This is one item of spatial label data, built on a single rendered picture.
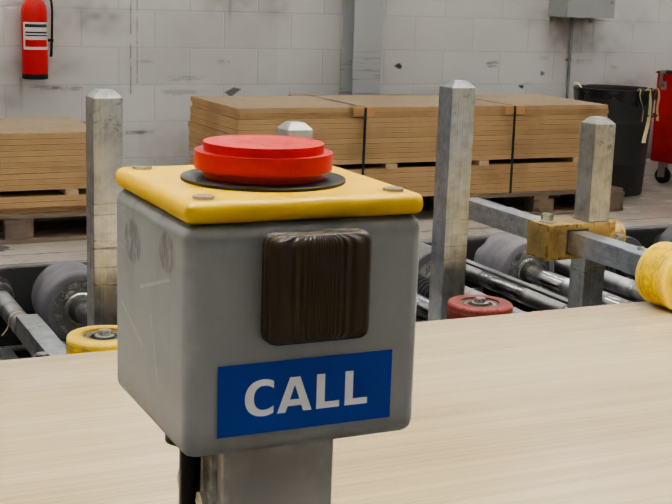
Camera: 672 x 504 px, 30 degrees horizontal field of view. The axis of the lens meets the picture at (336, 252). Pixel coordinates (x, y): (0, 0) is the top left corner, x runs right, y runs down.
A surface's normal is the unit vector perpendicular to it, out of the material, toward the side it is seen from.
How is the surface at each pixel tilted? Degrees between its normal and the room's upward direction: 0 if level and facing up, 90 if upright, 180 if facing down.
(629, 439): 0
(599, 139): 90
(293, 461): 90
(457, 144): 90
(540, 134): 90
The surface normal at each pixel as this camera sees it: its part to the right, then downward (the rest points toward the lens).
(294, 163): 0.49, 0.19
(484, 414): 0.04, -0.98
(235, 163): -0.34, 0.18
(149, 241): -0.91, 0.06
